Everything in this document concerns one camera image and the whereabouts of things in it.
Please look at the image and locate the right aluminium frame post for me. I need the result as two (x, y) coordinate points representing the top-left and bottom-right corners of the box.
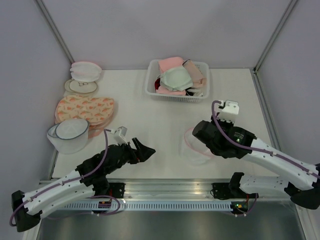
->
(252, 0), (300, 74)

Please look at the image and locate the white bra in basket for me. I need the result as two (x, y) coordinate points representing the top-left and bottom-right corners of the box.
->
(185, 87), (205, 97)

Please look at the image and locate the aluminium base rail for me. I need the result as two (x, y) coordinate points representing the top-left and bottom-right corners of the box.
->
(34, 178), (307, 201)

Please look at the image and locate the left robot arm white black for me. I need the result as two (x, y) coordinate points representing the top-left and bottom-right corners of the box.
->
(9, 137), (156, 232)

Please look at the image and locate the left aluminium frame post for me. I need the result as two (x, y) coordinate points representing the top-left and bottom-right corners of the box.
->
(34, 0), (75, 64)

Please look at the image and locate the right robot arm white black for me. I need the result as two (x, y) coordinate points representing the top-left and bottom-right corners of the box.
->
(192, 120), (320, 210)

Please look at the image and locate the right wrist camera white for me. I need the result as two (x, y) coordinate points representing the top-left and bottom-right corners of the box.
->
(217, 100), (240, 124)

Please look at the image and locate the white mesh laundry bag pink zipper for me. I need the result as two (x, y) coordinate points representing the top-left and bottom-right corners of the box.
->
(179, 128), (214, 166)

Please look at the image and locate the beige bra in basket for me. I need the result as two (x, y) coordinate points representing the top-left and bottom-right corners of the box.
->
(182, 59), (207, 88)

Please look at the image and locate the pink laundry bag under stack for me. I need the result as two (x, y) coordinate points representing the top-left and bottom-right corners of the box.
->
(88, 124), (108, 139)

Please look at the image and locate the white slotted cable duct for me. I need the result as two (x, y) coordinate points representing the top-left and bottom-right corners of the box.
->
(61, 200), (233, 212)

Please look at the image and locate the aluminium frame post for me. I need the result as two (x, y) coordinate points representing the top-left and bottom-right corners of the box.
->
(252, 0), (300, 74)
(34, 0), (75, 64)

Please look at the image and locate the white plastic perforated basket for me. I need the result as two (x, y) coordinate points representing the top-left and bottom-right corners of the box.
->
(144, 57), (210, 103)

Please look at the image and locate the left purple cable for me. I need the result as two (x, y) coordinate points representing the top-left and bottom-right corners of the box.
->
(9, 128), (122, 227)

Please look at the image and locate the pink bra in basket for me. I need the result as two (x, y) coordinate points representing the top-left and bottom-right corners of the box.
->
(158, 56), (186, 96)

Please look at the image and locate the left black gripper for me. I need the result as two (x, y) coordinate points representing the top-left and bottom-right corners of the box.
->
(106, 137), (156, 174)

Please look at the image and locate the grey-trimmed white mesh laundry bag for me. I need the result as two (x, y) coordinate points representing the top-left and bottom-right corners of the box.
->
(47, 118), (90, 155)

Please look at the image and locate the mint green bra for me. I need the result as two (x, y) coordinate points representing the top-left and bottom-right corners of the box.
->
(160, 66), (193, 91)

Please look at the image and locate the dark red black bra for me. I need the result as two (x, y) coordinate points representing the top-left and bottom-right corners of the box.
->
(154, 76), (162, 94)

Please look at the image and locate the carrot print laundry bag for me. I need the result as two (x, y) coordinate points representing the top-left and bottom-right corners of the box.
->
(55, 95), (115, 126)

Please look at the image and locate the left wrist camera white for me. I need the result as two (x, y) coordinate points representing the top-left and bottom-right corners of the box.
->
(110, 126), (128, 146)

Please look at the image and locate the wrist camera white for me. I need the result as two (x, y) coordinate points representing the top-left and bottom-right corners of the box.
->
(110, 126), (128, 146)
(217, 100), (240, 124)

